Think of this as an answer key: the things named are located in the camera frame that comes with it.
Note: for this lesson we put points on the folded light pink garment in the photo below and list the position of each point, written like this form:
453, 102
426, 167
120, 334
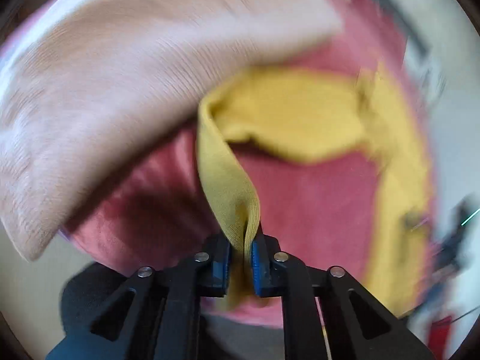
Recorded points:
95, 82

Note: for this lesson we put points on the pink bed sheet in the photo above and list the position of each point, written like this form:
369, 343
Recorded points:
324, 213

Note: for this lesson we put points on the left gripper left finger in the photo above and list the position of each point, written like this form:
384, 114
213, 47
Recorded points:
156, 314

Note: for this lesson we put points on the yellow long-sleeve sweater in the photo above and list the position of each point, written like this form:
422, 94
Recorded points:
308, 117

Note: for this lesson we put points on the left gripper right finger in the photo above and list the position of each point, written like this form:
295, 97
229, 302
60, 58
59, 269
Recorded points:
328, 314

